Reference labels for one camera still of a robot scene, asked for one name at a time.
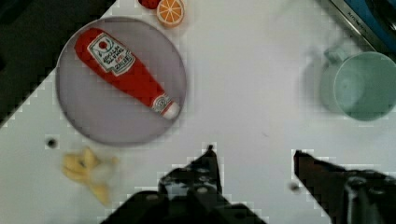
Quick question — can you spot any mint green mug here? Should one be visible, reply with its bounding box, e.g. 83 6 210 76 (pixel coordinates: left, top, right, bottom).
319 47 396 121

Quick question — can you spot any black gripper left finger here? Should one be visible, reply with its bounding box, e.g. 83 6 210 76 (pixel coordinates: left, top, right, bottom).
158 145 222 201

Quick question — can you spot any orange slice toy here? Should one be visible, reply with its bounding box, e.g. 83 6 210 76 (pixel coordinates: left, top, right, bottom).
156 0 185 28

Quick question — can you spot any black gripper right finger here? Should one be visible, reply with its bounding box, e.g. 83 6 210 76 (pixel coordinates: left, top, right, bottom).
293 150 396 224

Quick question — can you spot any red plush ketchup bottle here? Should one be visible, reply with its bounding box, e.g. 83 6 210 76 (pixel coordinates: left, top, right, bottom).
74 28 180 119

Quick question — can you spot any yellow peeled banana toy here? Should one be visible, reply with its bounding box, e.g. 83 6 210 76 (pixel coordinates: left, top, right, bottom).
62 147 119 205

